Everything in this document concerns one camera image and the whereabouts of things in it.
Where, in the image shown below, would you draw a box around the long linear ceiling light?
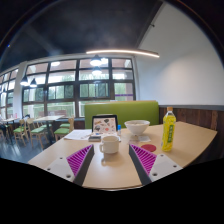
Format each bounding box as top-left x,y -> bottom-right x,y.
85,48 -> 161,59

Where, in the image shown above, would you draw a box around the white bowl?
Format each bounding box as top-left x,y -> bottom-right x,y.
124,119 -> 151,137

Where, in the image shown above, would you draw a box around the white mug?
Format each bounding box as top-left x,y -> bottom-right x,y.
98,134 -> 121,155

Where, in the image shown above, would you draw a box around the flat round red coaster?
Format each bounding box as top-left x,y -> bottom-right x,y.
140,143 -> 157,153

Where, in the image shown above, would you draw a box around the light wooden dining table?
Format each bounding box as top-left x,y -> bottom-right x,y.
33,115 -> 64,144

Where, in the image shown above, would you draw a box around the black-framed tablet with stickers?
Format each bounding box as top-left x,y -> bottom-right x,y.
91,114 -> 119,136

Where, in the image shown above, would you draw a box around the yellow drink bottle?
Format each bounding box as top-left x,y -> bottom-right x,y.
161,106 -> 177,153

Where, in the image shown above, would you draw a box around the green booth bench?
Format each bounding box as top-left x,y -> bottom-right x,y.
83,100 -> 160,130

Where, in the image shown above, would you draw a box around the white paper sheets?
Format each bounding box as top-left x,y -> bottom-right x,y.
63,129 -> 93,141

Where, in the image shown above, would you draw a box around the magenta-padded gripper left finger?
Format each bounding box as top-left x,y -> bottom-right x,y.
44,143 -> 95,187

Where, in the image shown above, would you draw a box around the small dark phone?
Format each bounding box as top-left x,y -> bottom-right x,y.
88,134 -> 102,143

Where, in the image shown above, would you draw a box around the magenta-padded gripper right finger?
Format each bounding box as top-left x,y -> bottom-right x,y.
128,143 -> 184,187

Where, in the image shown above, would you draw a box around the wooden green-seat chairs group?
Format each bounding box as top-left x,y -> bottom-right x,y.
12,115 -> 76,148

